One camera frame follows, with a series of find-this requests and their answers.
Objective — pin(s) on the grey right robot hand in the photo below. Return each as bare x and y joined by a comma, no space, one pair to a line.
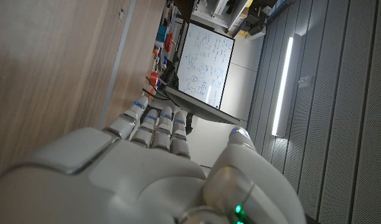
122,186

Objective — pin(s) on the orange tape roll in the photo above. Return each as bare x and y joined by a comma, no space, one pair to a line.
154,77

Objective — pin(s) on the red bowl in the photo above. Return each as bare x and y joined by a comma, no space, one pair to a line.
168,42

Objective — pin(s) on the whiteboard with blue writing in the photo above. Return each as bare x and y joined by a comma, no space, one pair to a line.
206,59

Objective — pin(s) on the blue cube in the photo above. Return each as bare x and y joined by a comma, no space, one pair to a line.
161,33

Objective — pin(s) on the long ceiling light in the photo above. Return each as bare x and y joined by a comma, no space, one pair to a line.
282,87

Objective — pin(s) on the white shelf cabinet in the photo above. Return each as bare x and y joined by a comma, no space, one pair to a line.
223,12

